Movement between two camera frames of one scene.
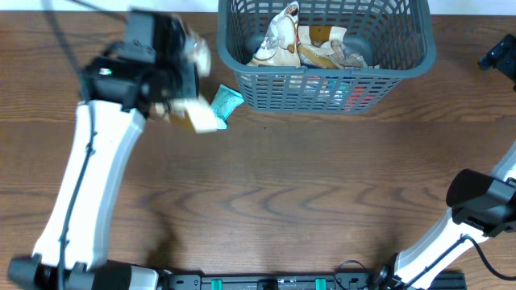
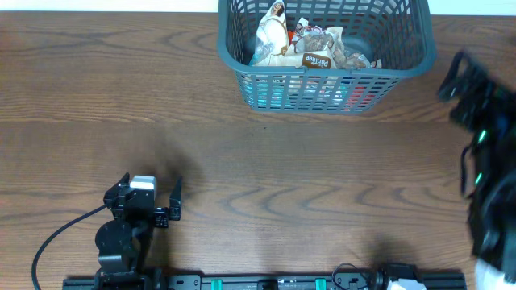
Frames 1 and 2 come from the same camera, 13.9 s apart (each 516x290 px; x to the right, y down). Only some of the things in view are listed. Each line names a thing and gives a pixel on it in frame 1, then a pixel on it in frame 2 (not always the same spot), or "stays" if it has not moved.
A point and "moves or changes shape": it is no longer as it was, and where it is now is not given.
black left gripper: (187, 68) → (113, 192)
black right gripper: (503, 56) → (491, 97)
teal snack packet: (226, 101) → (273, 91)
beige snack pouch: (280, 47) moves or changes shape
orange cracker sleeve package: (310, 58) → (356, 97)
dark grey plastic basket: (395, 37) stays
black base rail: (301, 281) stays
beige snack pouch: (201, 115) → (314, 47)
